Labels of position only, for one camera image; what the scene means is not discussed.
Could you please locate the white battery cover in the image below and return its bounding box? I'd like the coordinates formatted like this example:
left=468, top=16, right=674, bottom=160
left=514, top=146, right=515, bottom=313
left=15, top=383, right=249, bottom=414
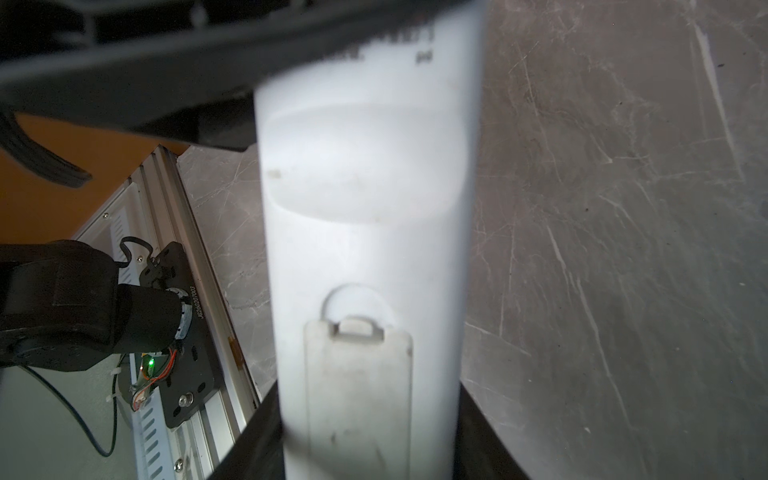
left=304, top=317, right=413, bottom=479

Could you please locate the white remote control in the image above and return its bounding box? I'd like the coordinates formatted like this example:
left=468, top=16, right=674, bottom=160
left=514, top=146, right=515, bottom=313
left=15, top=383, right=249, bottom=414
left=258, top=1, right=487, bottom=479

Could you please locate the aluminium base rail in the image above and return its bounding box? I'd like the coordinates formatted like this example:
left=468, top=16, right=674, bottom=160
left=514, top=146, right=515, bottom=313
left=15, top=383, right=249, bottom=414
left=71, top=143, right=262, bottom=480

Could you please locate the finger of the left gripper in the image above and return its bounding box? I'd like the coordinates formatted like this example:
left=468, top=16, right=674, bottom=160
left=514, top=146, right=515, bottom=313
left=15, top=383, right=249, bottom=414
left=1, top=1, right=474, bottom=150

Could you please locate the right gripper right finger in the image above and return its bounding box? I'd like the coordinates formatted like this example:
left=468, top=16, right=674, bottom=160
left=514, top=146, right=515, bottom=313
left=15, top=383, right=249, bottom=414
left=453, top=384, right=530, bottom=480

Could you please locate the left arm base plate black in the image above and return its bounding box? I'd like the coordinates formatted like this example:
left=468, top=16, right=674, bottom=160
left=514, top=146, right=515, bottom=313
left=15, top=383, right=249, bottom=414
left=116, top=242, right=222, bottom=429

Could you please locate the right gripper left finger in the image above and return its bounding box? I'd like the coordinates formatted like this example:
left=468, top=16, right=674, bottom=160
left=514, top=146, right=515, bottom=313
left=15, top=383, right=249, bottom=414
left=208, top=382, right=285, bottom=480

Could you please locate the left circuit board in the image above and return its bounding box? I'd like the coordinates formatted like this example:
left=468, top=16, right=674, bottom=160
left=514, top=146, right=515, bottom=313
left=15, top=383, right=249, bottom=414
left=130, top=348, right=179, bottom=412

